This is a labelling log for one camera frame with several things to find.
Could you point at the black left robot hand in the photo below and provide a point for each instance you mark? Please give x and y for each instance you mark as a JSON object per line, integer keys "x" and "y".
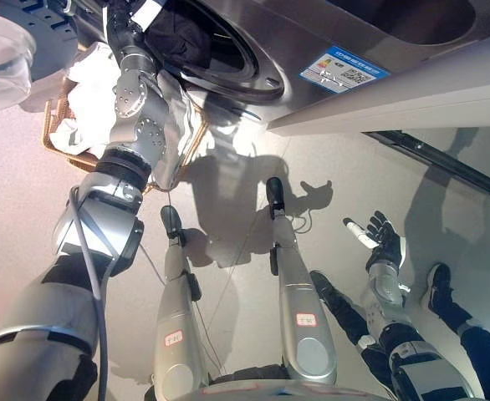
{"x": 117, "y": 9}

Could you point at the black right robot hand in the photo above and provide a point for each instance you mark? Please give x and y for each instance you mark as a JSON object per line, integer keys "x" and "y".
{"x": 385, "y": 244}

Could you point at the black garment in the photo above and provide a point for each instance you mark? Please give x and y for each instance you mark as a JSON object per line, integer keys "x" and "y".
{"x": 178, "y": 42}

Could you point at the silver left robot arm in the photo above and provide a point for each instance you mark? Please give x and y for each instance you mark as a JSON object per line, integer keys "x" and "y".
{"x": 136, "y": 96}

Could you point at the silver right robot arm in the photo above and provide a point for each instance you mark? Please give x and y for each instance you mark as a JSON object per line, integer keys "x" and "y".
{"x": 385, "y": 288}

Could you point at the white clothes pile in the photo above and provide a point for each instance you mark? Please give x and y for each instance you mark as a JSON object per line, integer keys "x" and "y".
{"x": 90, "y": 83}

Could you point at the brown wicker laundry basket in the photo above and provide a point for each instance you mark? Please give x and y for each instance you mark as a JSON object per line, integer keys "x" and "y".
{"x": 54, "y": 125}

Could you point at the grey front-load washing machine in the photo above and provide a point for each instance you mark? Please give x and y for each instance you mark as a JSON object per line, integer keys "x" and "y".
{"x": 312, "y": 25}

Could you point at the person leg with black shoe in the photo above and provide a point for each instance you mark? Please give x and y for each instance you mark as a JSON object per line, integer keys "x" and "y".
{"x": 341, "y": 309}
{"x": 479, "y": 346}

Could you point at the silver right robot leg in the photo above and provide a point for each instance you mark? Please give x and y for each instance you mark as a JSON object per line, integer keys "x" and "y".
{"x": 303, "y": 292}

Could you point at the silver robot leg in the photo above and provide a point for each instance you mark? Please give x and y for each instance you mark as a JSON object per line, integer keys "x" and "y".
{"x": 303, "y": 292}
{"x": 178, "y": 309}

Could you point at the black metal door track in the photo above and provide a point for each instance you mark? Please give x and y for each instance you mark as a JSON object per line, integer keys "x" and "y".
{"x": 458, "y": 163}

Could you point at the white red-edged leg label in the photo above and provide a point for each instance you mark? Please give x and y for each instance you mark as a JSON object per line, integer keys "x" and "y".
{"x": 305, "y": 320}
{"x": 174, "y": 339}

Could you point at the round glass washer door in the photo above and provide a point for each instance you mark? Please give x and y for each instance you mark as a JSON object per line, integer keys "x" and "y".
{"x": 2, "y": 62}

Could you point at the blue energy label sticker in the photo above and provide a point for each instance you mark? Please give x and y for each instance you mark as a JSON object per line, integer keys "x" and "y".
{"x": 341, "y": 69}

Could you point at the silver robot torso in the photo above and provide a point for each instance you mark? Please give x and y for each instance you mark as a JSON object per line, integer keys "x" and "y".
{"x": 270, "y": 393}

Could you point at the silver left robot leg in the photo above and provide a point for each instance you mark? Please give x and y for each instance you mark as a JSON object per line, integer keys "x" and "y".
{"x": 178, "y": 309}

